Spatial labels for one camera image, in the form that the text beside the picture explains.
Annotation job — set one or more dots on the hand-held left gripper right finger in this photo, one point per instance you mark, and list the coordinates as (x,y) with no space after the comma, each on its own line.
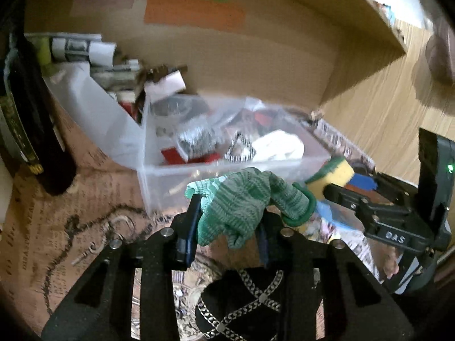
(263,253)

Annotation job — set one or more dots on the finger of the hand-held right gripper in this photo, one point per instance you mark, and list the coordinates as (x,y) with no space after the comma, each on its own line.
(389,188)
(359,207)

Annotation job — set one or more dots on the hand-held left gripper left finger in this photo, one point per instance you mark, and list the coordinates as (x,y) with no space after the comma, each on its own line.
(193,222)

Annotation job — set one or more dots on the yellow and green sponge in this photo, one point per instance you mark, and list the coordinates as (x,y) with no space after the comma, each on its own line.
(332,172)

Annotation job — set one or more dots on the clear plastic storage box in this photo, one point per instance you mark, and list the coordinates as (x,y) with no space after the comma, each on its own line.
(213,177)

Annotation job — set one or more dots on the green knit glove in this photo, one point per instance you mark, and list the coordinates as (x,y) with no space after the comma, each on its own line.
(241,199)

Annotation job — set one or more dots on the light blue cloth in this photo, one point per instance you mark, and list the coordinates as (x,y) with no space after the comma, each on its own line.
(327,215)

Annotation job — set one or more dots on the printed magazine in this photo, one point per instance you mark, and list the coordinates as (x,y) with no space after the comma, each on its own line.
(355,241)

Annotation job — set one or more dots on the red flat item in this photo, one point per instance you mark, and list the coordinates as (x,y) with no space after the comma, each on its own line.
(170,154)

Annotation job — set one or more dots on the white cloth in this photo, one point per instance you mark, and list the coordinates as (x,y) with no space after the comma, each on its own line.
(279,145)

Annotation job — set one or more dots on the brown printed table cover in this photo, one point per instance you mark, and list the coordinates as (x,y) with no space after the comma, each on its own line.
(71,220)

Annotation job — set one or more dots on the clear plastic box lid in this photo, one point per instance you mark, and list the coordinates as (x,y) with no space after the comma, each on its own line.
(96,113)

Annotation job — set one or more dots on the wooden shelf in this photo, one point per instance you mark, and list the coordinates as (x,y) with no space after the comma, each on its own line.
(369,10)

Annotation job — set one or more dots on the dark bottle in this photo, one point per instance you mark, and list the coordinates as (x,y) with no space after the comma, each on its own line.
(39,131)

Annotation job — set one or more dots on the pile of papers and cards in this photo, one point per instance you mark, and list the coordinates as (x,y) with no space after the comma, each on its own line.
(106,64)

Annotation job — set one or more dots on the orange paper strip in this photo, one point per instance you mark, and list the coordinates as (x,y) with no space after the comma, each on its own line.
(195,12)

